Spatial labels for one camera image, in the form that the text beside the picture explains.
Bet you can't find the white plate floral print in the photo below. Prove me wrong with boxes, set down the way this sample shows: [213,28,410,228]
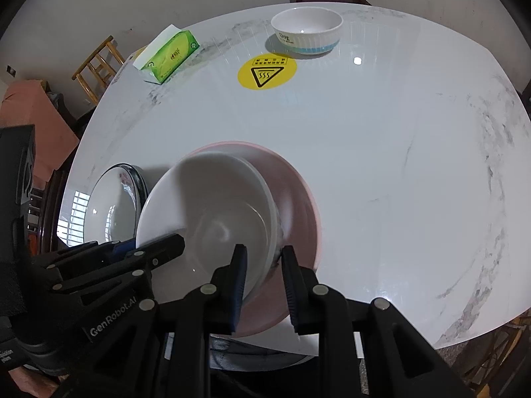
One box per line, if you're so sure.
[85,165,139,244]

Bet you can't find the green tissue box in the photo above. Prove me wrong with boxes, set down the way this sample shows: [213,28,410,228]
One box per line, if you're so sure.
[133,25,200,84]

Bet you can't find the yellow round warning sticker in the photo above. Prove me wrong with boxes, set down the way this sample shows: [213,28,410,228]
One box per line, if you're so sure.
[237,55,298,91]

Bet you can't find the bamboo chair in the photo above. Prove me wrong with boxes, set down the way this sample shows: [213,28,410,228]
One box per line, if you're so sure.
[71,35,127,106]

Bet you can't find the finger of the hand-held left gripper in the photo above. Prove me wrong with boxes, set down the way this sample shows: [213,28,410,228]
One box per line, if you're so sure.
[50,234,186,296]
[31,239,137,272]

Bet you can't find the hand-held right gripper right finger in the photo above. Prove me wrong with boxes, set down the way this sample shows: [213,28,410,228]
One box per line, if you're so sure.
[281,245,476,398]

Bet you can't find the pink ribbed bowl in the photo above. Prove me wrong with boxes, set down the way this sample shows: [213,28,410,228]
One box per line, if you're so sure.
[136,152,279,301]

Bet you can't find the small white bowl blue band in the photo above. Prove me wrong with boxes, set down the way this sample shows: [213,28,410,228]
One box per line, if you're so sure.
[270,7,344,56]

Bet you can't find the plain pink bowl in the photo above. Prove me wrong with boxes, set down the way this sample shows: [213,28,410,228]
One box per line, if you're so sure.
[183,141,322,337]

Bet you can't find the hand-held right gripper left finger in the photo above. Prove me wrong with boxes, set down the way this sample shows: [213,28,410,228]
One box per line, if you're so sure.
[54,244,249,398]

